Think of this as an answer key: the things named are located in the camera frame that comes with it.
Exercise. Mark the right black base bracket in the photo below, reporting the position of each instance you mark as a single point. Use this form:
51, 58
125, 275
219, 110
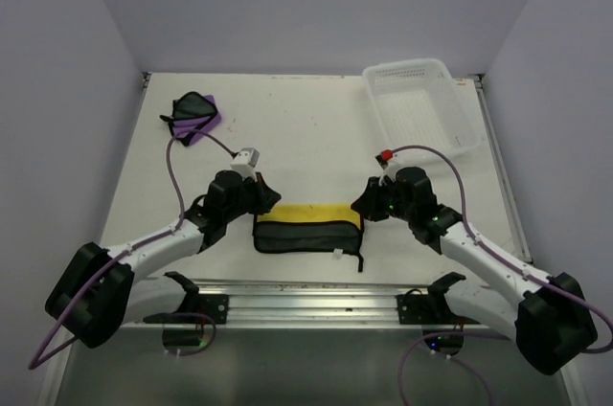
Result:
415, 308

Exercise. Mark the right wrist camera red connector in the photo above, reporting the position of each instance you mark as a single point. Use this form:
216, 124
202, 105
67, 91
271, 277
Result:
384, 157

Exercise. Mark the black base bracket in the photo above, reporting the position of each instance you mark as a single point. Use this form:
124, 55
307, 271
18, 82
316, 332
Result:
202, 308
415, 308

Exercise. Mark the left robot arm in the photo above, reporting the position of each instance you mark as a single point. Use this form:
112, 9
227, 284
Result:
91, 297

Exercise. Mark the left black base bracket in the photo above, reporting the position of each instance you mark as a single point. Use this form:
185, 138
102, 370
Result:
202, 308

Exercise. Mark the purple grey towel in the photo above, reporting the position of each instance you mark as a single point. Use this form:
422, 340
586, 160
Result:
190, 113

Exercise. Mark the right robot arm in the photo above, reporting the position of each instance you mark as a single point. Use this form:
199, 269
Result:
542, 314

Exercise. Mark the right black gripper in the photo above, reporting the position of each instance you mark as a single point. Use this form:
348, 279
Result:
368, 202

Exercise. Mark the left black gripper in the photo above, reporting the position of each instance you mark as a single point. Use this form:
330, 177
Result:
266, 196

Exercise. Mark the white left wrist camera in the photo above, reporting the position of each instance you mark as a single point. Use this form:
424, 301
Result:
245, 160

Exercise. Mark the white plastic basket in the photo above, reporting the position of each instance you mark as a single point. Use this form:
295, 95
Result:
417, 102

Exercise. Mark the aluminium mounting rail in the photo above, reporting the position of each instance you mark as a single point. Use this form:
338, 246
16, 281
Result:
157, 300

